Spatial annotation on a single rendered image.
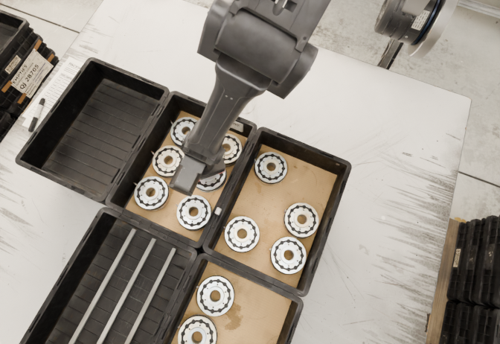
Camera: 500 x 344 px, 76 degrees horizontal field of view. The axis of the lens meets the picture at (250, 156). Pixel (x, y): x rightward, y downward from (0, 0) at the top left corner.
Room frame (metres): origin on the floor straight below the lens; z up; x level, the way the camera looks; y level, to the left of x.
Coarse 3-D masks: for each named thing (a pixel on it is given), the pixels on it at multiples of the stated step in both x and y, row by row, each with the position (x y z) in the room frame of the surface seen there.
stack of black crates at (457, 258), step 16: (464, 224) 0.27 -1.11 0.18; (480, 224) 0.26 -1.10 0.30; (496, 224) 0.24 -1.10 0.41; (464, 240) 0.19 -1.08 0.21; (480, 240) 0.18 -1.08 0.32; (496, 240) 0.17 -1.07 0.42; (464, 256) 0.11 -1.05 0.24; (480, 256) 0.11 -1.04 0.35; (496, 256) 0.11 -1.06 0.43; (464, 272) 0.04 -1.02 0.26; (480, 272) 0.04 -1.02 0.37; (496, 272) 0.04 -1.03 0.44; (448, 288) -0.04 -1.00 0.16; (464, 288) -0.03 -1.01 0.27; (480, 288) -0.02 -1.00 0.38; (496, 288) -0.02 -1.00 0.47; (480, 304) -0.09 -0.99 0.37; (496, 304) -0.08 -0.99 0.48
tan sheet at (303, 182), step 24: (288, 168) 0.31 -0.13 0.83; (312, 168) 0.31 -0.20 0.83; (240, 192) 0.22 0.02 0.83; (264, 192) 0.23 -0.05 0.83; (288, 192) 0.23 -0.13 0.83; (312, 192) 0.24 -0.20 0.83; (264, 216) 0.15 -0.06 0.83; (264, 240) 0.08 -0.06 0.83; (312, 240) 0.09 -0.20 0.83; (264, 264) 0.01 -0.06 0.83
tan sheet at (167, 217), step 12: (228, 132) 0.42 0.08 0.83; (168, 144) 0.37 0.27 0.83; (228, 168) 0.30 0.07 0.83; (168, 180) 0.25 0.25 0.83; (204, 192) 0.21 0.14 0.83; (216, 192) 0.22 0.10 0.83; (132, 204) 0.16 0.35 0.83; (168, 204) 0.17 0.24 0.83; (144, 216) 0.13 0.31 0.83; (156, 216) 0.13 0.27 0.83; (168, 216) 0.13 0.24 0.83; (192, 216) 0.14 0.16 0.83; (168, 228) 0.10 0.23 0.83; (180, 228) 0.10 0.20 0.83; (204, 228) 0.11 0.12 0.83
